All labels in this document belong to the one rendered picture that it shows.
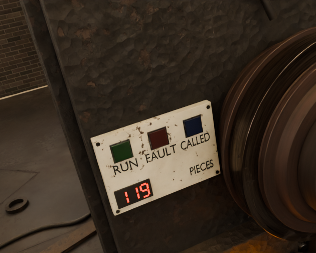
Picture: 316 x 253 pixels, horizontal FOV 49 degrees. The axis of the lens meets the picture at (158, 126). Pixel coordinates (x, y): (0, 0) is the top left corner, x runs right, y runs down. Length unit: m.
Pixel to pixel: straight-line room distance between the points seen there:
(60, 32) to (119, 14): 0.11
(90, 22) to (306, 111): 0.41
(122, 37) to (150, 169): 0.28
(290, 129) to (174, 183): 0.27
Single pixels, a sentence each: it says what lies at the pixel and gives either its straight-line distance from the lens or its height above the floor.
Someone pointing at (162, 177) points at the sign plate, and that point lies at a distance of 0.76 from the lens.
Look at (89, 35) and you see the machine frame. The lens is 0.65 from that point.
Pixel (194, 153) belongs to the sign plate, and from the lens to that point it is 0.76.
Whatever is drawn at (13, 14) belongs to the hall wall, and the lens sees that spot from 6.59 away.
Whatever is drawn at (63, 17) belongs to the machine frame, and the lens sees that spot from 0.64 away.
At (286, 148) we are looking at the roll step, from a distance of 0.67.
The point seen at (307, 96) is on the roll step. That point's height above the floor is 1.26.
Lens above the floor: 1.51
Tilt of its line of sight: 24 degrees down
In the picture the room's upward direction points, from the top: 12 degrees counter-clockwise
